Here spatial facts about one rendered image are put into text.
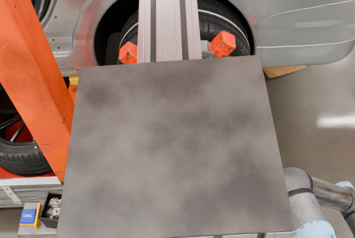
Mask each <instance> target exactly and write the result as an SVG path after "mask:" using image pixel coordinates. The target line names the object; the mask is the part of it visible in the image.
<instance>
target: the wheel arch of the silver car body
mask: <svg viewBox="0 0 355 238"><path fill-rule="evenodd" d="M215 1H219V2H220V3H223V4H224V5H226V6H228V7H229V8H230V9H232V10H233V11H234V12H235V13H236V14H237V15H238V16H239V17H240V19H241V20H242V22H243V23H244V25H245V28H246V30H247V34H248V41H249V47H250V55H256V53H257V45H256V38H255V34H254V31H253V28H252V26H251V24H250V22H249V20H248V18H247V17H246V16H245V14H244V13H243V12H242V10H241V9H240V8H239V7H238V6H237V5H236V4H235V3H234V2H232V1H231V0H215ZM138 9H139V0H114V1H113V2H112V3H111V4H110V5H109V6H108V7H107V8H106V9H105V10H104V12H103V13H102V15H101V16H100V18H99V20H98V21H97V24H96V26H95V29H94V32H93V35H92V41H91V51H92V58H93V61H94V64H95V66H104V65H105V57H106V50H107V41H108V38H109V36H110V34H113V33H115V32H122V29H123V27H124V25H125V23H126V21H127V20H128V19H129V18H130V16H131V15H132V14H133V13H134V12H135V11H137V10H138Z"/></svg>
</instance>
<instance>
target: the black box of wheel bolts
mask: <svg viewBox="0 0 355 238"><path fill-rule="evenodd" d="M61 197H62V193H56V192H48V193H47V195H46V198H45V201H44V204H43V207H42V210H41V213H40V216H39V219H40V220H41V222H42V223H43V224H44V225H45V227H47V228H52V229H57V227H58V219H59V212H60V205H61Z"/></svg>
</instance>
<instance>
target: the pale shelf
mask: <svg viewBox="0 0 355 238"><path fill-rule="evenodd" d="M38 203H40V204H41V205H42V206H43V204H44V202H37V203H24V207H23V209H24V210H30V209H37V208H38ZM56 234H57V229H52V228H47V227H45V225H44V224H43V223H42V222H41V220H40V223H39V228H38V230H37V229H36V228H35V227H34V225H31V226H19V230H18V236H19V237H33V236H56Z"/></svg>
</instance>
